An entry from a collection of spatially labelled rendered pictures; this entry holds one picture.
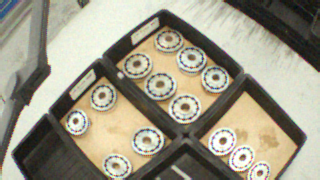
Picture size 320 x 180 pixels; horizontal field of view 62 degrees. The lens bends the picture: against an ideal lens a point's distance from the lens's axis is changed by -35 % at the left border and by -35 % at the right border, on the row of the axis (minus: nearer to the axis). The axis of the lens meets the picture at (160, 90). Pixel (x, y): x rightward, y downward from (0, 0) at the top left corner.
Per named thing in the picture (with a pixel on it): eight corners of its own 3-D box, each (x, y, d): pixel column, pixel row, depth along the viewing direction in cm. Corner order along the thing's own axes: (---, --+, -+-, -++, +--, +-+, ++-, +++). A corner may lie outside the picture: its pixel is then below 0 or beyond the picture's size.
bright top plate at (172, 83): (137, 89, 129) (137, 88, 128) (158, 66, 132) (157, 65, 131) (162, 106, 125) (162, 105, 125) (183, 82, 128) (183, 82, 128)
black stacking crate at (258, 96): (187, 148, 122) (186, 136, 112) (243, 88, 130) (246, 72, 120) (255, 203, 106) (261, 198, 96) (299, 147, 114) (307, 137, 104)
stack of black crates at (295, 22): (260, 35, 222) (262, 6, 192) (272, 14, 231) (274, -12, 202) (299, 67, 207) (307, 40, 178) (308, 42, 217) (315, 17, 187)
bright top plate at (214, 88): (195, 81, 128) (195, 80, 128) (212, 60, 131) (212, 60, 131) (218, 98, 124) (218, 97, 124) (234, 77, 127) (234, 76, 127)
